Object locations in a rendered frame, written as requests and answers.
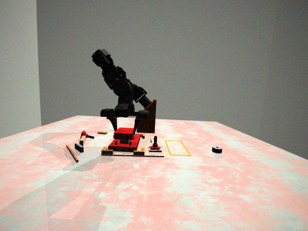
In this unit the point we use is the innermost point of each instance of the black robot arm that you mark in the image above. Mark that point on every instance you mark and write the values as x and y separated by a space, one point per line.
115 78

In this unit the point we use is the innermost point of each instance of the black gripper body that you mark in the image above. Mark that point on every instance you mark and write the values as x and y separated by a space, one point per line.
110 113

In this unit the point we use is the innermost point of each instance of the black toy tyre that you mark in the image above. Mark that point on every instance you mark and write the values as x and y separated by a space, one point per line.
217 149

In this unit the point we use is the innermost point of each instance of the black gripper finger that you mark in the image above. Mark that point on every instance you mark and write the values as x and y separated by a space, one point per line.
136 124
114 122

